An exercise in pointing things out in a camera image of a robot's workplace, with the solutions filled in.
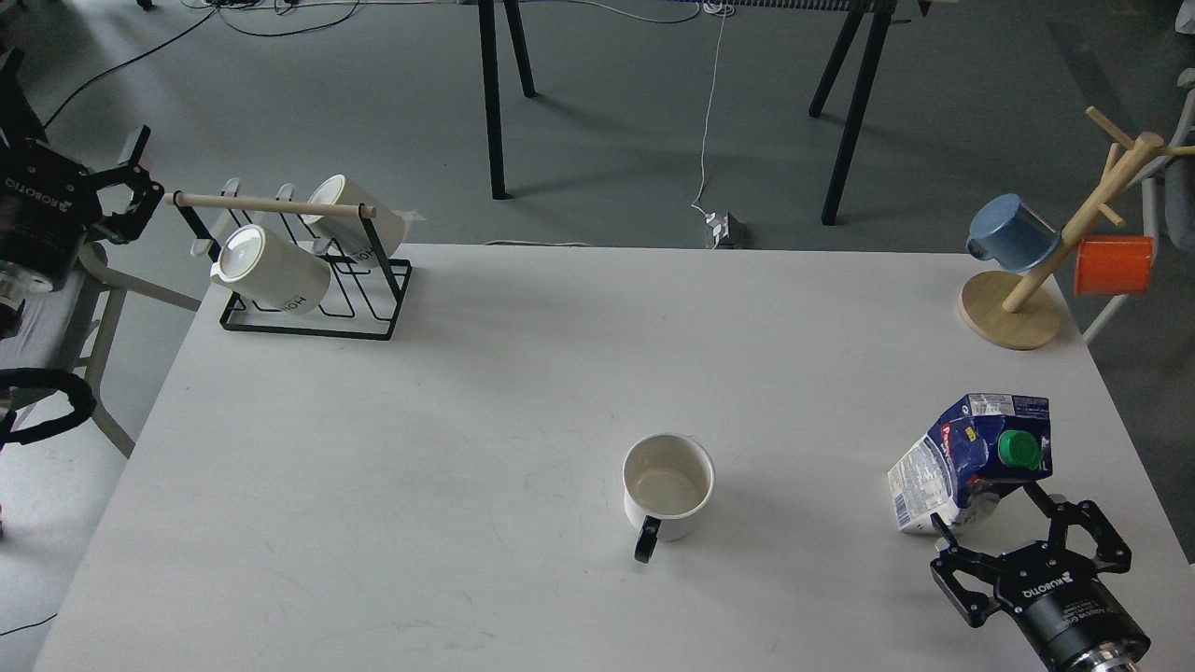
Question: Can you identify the blue cup on tree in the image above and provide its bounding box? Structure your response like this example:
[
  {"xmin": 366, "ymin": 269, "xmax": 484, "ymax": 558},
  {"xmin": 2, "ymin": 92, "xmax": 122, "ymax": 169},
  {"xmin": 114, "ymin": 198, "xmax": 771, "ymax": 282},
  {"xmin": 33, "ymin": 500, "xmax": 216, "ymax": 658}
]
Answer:
[{"xmin": 966, "ymin": 194, "xmax": 1061, "ymax": 273}]

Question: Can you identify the orange cup on tree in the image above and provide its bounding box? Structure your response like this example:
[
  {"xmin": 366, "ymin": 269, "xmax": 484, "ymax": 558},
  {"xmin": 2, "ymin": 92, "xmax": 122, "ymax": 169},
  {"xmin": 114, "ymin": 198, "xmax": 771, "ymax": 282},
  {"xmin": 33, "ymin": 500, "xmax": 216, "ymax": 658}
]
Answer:
[{"xmin": 1073, "ymin": 236, "xmax": 1154, "ymax": 295}]

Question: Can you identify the right black table leg pair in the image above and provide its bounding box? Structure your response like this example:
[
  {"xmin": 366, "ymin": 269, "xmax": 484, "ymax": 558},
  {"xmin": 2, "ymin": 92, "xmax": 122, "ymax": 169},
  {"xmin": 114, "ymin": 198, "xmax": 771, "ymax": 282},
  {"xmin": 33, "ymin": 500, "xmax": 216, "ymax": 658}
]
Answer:
[{"xmin": 808, "ymin": 1, "xmax": 899, "ymax": 226}]

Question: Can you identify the grey office chair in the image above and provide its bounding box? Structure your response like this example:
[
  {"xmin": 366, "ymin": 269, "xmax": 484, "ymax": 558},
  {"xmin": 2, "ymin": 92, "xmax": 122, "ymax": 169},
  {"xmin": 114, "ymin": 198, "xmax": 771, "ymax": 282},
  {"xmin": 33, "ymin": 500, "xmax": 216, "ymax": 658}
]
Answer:
[{"xmin": 0, "ymin": 243, "xmax": 202, "ymax": 458}]

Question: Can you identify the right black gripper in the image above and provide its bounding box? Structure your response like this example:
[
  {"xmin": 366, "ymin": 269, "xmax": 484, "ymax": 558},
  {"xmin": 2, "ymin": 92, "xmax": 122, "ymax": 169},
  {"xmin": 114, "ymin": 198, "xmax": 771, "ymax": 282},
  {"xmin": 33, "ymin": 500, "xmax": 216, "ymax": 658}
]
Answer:
[{"xmin": 930, "ymin": 481, "xmax": 1151, "ymax": 671}]

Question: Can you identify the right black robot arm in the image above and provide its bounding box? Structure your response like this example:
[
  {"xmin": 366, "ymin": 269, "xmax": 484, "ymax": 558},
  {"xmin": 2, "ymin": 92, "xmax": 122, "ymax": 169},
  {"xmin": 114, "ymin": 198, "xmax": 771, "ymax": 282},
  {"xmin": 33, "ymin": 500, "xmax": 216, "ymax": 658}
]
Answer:
[{"xmin": 930, "ymin": 483, "xmax": 1151, "ymax": 671}]

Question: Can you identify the white mug black handle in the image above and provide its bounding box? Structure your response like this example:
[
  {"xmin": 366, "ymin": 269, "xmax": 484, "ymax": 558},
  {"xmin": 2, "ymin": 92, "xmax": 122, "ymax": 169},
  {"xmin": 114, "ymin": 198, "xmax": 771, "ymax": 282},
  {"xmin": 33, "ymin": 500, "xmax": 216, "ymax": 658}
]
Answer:
[{"xmin": 623, "ymin": 433, "xmax": 716, "ymax": 563}]

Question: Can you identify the white cable on floor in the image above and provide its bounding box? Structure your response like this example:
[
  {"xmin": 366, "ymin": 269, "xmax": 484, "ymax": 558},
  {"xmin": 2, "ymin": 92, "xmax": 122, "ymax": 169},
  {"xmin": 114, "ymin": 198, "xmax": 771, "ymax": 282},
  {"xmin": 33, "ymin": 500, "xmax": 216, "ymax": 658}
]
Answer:
[{"xmin": 456, "ymin": 0, "xmax": 739, "ymax": 248}]

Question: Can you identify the grey power strip on floor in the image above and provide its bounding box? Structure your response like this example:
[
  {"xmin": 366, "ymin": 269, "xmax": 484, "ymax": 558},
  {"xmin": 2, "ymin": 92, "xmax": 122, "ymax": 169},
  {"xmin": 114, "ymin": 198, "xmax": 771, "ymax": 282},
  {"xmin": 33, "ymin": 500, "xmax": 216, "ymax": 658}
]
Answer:
[{"xmin": 706, "ymin": 210, "xmax": 747, "ymax": 250}]

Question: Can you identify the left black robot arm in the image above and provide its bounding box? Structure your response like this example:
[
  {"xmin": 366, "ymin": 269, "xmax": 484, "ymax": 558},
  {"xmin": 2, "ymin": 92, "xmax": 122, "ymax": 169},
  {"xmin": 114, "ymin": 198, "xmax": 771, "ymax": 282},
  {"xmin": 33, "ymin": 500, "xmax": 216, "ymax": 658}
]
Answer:
[{"xmin": 4, "ymin": 126, "xmax": 198, "ymax": 456}]

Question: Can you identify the front white mug on rack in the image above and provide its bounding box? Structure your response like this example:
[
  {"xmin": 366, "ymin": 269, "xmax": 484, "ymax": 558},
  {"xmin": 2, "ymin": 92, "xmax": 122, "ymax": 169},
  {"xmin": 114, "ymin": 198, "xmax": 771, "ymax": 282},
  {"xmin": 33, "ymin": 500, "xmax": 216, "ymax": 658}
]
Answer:
[{"xmin": 209, "ymin": 224, "xmax": 331, "ymax": 314}]

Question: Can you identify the rear white mug on rack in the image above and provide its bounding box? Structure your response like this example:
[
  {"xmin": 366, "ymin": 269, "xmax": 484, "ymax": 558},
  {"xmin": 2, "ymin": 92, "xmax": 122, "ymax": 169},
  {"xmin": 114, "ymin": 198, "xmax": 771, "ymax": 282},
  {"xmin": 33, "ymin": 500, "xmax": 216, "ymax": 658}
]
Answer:
[{"xmin": 302, "ymin": 175, "xmax": 409, "ymax": 269}]

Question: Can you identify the black cable on floor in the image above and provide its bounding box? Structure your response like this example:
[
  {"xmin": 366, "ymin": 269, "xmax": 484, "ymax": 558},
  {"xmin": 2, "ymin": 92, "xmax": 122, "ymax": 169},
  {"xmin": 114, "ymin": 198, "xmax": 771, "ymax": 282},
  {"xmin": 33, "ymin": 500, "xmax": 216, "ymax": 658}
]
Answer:
[{"xmin": 42, "ymin": 0, "xmax": 468, "ymax": 132}]

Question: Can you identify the wooden mug tree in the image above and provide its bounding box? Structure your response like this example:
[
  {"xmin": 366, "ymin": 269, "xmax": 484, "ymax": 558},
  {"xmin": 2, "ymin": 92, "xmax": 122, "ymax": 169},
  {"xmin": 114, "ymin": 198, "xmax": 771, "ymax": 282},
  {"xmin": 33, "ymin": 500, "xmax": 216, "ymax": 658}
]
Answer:
[{"xmin": 960, "ymin": 99, "xmax": 1191, "ymax": 350}]

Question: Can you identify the left black table leg pair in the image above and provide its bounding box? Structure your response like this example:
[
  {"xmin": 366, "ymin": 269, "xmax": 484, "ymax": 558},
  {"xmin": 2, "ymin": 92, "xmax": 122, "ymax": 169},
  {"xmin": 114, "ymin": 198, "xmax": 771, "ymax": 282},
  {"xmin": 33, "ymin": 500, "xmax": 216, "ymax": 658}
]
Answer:
[{"xmin": 474, "ymin": 1, "xmax": 538, "ymax": 201}]

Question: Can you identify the blue white milk carton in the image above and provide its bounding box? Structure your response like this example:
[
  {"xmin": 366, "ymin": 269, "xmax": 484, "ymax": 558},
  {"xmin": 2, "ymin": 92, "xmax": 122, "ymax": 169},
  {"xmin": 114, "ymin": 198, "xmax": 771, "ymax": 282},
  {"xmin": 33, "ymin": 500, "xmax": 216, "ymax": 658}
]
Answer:
[{"xmin": 887, "ymin": 393, "xmax": 1053, "ymax": 534}]

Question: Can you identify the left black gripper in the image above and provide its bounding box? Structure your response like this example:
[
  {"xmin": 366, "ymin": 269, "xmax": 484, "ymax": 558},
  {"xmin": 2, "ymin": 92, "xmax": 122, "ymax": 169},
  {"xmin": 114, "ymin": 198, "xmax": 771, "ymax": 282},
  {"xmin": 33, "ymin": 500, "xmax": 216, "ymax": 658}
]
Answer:
[{"xmin": 1, "ymin": 126, "xmax": 165, "ymax": 292}]

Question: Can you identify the black table leg pair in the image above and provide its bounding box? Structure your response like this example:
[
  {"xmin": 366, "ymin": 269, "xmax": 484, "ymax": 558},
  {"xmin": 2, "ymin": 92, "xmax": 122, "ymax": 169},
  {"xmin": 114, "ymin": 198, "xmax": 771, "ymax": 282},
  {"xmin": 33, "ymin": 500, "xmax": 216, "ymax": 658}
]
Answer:
[
  {"xmin": 474, "ymin": 1, "xmax": 538, "ymax": 201},
  {"xmin": 808, "ymin": 1, "xmax": 899, "ymax": 226}
]

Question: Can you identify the black wire mug rack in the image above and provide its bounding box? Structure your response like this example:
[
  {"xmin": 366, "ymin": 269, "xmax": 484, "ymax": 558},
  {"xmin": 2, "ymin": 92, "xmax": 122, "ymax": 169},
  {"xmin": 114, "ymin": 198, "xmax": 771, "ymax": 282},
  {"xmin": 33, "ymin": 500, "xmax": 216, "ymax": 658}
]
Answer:
[{"xmin": 167, "ymin": 175, "xmax": 422, "ymax": 341}]

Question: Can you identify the white mug on rack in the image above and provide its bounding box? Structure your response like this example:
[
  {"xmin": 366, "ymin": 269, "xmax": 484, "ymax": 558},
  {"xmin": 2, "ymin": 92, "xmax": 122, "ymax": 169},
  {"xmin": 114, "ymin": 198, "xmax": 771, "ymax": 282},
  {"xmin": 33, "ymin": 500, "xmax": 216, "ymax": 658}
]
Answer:
[
  {"xmin": 209, "ymin": 224, "xmax": 331, "ymax": 314},
  {"xmin": 302, "ymin": 175, "xmax": 409, "ymax": 269}
]

